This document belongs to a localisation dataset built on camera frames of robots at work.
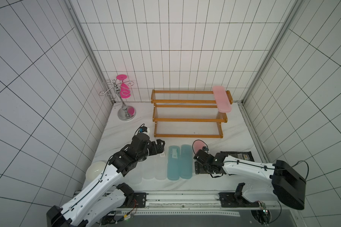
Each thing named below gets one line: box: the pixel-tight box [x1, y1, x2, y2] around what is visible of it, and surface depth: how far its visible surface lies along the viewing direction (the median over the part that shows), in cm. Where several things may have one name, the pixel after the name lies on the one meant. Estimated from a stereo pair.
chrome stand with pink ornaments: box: [98, 74, 137, 122], surface depth 103 cm
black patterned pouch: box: [220, 151, 255, 162], surface depth 90 cm
